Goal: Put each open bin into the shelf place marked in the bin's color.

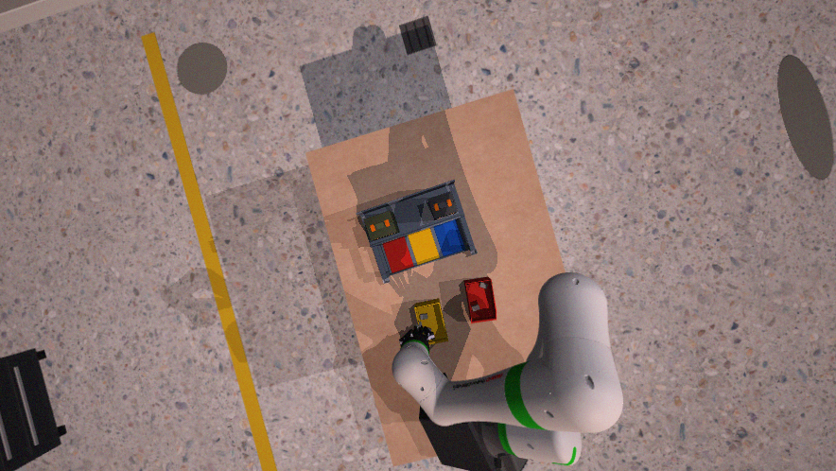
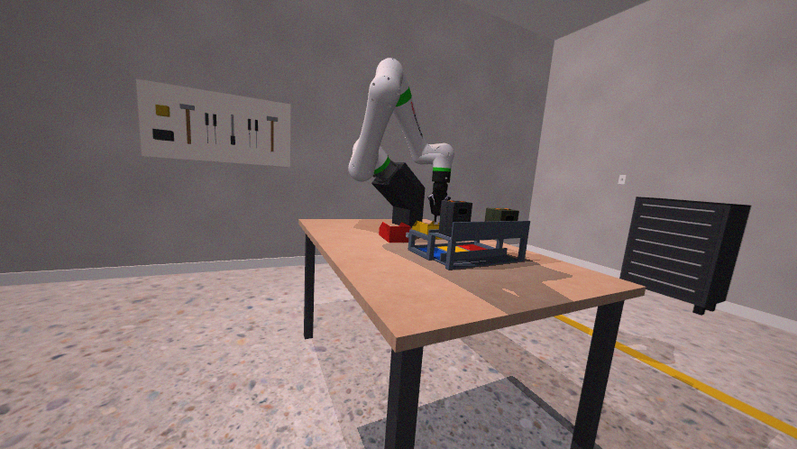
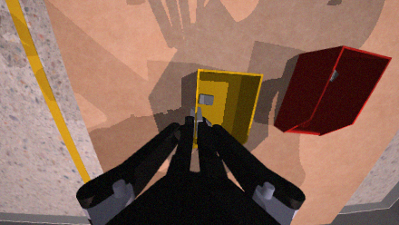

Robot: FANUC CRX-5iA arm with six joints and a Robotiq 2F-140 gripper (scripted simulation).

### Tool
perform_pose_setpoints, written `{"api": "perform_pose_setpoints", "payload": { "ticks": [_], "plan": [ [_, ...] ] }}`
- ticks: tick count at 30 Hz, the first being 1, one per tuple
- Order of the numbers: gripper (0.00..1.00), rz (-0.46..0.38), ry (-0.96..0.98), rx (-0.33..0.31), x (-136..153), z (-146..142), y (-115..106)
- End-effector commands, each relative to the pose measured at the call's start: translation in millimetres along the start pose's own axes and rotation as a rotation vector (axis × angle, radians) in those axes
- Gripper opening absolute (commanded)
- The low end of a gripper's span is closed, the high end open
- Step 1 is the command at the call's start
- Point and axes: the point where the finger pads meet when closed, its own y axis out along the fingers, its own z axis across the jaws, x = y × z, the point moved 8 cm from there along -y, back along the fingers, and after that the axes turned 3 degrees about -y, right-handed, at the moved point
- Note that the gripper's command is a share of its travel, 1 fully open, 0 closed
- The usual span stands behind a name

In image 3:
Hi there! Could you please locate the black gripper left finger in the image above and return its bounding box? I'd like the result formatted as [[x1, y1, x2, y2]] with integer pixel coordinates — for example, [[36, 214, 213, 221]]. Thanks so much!
[[76, 106, 195, 225]]

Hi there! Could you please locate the yellow bin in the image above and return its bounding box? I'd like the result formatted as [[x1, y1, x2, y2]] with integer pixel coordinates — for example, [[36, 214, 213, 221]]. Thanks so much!
[[193, 69, 264, 149]]

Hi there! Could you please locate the dark red bin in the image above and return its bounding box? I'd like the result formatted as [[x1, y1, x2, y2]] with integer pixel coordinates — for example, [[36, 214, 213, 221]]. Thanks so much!
[[274, 45, 392, 136]]

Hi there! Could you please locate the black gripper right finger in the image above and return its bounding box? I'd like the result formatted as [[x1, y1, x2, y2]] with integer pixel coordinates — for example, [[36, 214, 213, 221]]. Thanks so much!
[[196, 107, 306, 225]]

